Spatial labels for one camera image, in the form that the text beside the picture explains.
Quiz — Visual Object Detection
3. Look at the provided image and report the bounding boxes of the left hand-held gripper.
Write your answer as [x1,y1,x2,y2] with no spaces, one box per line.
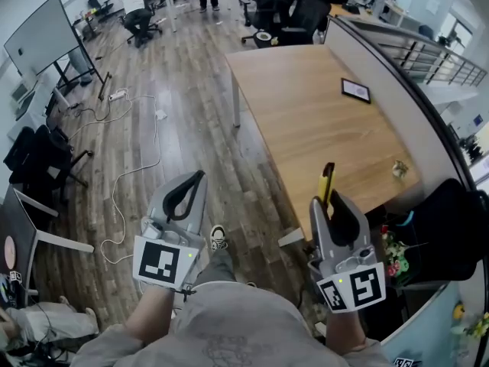
[132,170,209,292]

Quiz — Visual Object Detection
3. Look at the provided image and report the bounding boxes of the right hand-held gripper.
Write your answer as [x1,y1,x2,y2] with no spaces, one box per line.
[307,189,387,315]

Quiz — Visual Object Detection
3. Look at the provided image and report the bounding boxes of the yellow utility knife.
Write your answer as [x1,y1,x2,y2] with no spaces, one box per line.
[318,161,337,209]

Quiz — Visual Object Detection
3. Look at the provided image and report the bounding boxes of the person's right forearm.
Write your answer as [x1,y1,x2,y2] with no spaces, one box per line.
[324,307,368,356]

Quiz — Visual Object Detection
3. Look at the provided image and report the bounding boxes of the person's left forearm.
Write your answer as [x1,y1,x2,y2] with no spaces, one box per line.
[124,281,177,346]

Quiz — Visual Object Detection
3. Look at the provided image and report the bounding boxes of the white table leg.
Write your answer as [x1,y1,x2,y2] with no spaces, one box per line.
[231,70,242,128]
[277,227,306,248]

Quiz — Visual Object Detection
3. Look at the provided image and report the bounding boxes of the person's left shoe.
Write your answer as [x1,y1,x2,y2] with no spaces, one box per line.
[209,224,229,252]

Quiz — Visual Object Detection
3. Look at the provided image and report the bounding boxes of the red and white flower bunch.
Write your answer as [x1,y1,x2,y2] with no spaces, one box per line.
[379,223,413,283]

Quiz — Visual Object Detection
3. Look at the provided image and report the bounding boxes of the person's grey trousers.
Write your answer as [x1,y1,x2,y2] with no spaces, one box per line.
[193,247,237,285]

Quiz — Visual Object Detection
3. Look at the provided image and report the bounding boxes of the small flower pot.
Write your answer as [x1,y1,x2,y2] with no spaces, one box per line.
[391,159,410,180]

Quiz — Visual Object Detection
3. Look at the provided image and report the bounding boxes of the black bag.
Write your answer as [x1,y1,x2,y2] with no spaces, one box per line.
[400,177,489,283]

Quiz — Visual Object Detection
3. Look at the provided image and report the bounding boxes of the person's grey shirt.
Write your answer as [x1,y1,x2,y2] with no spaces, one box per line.
[70,280,394,367]

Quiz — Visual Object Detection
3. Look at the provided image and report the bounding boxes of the black office chair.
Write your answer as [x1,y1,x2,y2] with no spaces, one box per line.
[2,124,95,206]
[280,0,333,47]
[118,8,164,47]
[238,0,303,49]

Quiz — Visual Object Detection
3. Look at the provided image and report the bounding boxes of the wooden table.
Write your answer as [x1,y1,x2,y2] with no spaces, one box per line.
[323,15,479,208]

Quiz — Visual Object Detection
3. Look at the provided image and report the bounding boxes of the black screen stand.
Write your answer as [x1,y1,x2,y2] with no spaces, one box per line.
[52,50,112,101]

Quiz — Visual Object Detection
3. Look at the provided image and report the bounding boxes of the dark desk with white legs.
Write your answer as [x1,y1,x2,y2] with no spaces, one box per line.
[0,183,96,306]

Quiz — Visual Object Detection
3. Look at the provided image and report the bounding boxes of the yellow flowers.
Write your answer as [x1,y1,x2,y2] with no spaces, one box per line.
[450,301,489,340]

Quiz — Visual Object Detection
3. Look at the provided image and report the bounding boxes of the round pink disc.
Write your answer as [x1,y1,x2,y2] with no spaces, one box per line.
[3,235,18,271]

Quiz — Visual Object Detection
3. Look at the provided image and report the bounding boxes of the metal railing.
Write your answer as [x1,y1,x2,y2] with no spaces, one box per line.
[376,37,489,88]

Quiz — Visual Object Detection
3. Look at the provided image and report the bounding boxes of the small black chair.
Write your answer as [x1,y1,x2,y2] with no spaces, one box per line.
[87,0,115,23]

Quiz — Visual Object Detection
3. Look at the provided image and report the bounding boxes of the large white display screen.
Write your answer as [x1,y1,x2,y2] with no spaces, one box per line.
[3,0,83,77]

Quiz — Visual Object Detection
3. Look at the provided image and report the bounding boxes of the long white cable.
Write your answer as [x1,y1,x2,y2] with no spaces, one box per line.
[99,94,162,265]

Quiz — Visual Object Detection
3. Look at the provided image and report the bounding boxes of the black picture frame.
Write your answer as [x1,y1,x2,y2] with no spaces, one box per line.
[340,77,373,105]

